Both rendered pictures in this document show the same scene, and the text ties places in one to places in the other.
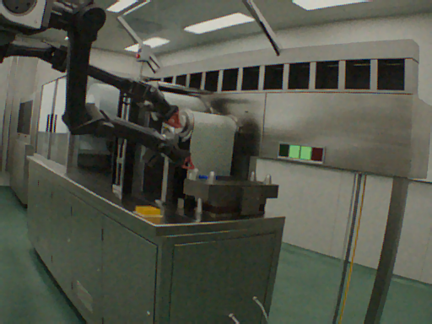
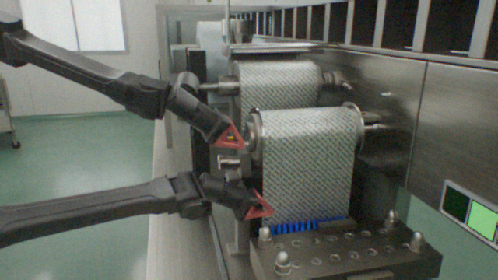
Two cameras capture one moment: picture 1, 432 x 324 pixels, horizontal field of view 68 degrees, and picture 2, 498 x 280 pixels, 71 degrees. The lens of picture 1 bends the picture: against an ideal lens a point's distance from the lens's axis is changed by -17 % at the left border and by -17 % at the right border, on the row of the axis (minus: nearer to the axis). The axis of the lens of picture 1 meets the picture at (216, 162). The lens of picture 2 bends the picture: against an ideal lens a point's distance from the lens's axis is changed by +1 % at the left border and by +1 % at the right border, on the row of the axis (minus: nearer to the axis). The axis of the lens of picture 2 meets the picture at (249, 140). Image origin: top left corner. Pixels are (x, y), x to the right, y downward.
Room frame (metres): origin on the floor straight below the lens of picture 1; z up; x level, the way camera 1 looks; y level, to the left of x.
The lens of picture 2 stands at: (0.91, -0.19, 1.51)
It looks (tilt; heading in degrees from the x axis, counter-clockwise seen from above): 19 degrees down; 26
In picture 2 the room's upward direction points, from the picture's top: straight up
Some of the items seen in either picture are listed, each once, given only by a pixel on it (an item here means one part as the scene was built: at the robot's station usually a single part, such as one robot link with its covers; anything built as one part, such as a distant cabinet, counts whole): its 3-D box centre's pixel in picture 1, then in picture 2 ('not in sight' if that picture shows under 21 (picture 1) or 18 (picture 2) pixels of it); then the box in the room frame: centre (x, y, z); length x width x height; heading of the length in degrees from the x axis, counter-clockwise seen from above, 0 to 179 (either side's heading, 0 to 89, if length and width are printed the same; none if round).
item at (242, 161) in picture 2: (166, 169); (237, 202); (1.64, 0.21, 1.05); 0.06 x 0.05 x 0.31; 130
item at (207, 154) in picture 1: (211, 159); (307, 194); (1.67, 0.02, 1.11); 0.23 x 0.01 x 0.18; 130
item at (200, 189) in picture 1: (233, 189); (341, 257); (1.60, -0.08, 1.00); 0.40 x 0.16 x 0.06; 130
